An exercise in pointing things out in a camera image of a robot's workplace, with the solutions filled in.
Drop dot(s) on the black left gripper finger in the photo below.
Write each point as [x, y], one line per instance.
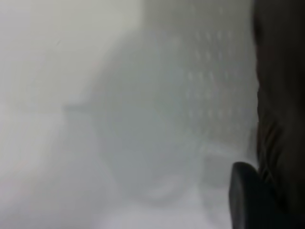
[247, 200]

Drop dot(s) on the dark brown woven basket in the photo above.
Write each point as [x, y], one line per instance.
[281, 71]

